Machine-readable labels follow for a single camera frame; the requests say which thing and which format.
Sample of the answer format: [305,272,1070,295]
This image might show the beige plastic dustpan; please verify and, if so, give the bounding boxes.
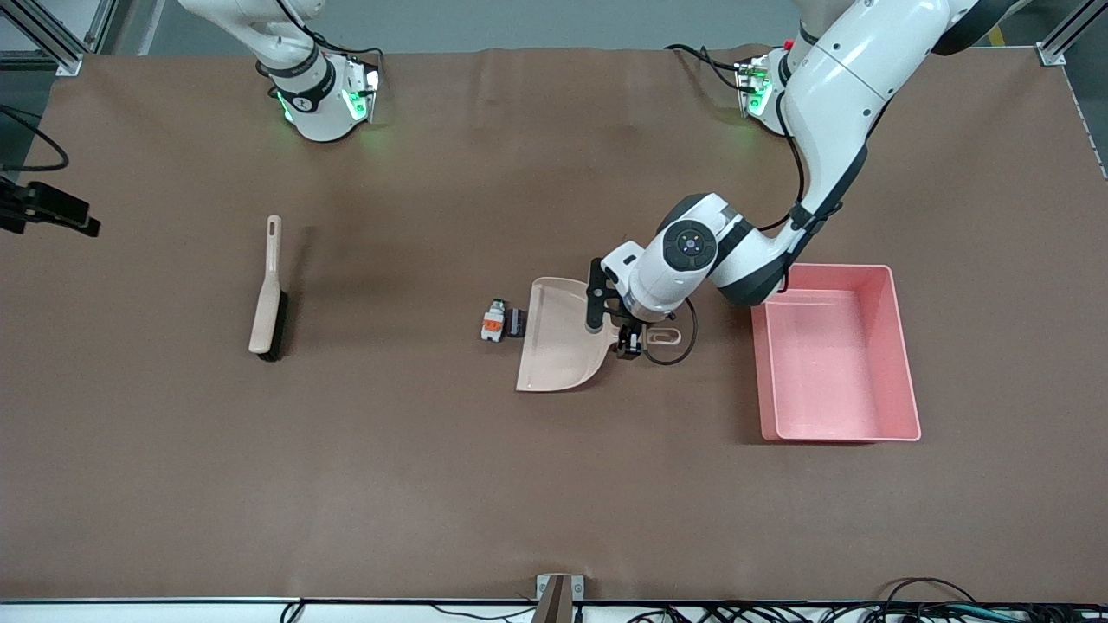
[516,277,683,395]

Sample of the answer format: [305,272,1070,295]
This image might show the beige brush with black bristles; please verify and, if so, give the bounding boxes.
[248,215,289,363]

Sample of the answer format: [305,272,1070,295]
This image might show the pink plastic bin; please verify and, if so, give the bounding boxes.
[749,262,923,444]

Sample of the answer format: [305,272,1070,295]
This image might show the brown table cover mat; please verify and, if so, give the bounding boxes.
[0,43,1108,604]

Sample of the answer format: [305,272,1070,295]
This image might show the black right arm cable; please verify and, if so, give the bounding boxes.
[0,104,70,172]

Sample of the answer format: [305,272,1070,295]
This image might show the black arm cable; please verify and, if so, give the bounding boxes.
[645,82,810,366]
[0,104,70,172]

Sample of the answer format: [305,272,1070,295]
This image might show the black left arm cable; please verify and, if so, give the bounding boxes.
[645,82,810,366]

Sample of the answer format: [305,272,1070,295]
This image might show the aluminium frame post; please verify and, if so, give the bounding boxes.
[1034,0,1108,68]
[0,0,118,77]

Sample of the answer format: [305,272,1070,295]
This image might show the grey table edge bracket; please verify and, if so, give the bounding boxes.
[535,574,586,623]

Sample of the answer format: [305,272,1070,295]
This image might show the black left base cable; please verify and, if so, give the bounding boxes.
[665,43,745,92]

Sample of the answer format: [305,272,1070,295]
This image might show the tangled black cable bundle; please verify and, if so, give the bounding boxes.
[623,601,1108,623]

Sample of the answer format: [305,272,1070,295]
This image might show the black looped cable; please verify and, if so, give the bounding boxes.
[879,576,979,608]

